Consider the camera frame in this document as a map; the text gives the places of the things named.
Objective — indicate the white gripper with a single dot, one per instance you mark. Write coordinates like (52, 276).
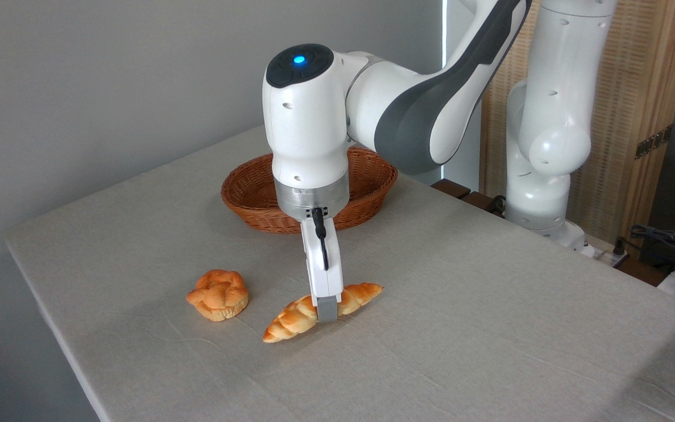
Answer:
(327, 281)

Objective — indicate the long braided bread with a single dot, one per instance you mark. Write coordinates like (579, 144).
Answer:
(290, 319)

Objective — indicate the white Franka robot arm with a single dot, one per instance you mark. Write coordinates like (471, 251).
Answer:
(308, 129)

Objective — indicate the round knotted bread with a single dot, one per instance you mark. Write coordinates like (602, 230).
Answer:
(218, 296)

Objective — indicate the beige tablecloth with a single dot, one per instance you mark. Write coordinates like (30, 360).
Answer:
(460, 328)

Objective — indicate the brown wicker basket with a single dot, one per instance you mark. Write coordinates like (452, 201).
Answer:
(249, 199)

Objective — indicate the white power strip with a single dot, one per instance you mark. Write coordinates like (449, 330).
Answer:
(602, 253)

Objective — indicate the dark metal screen hinge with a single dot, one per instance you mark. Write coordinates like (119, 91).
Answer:
(654, 142)

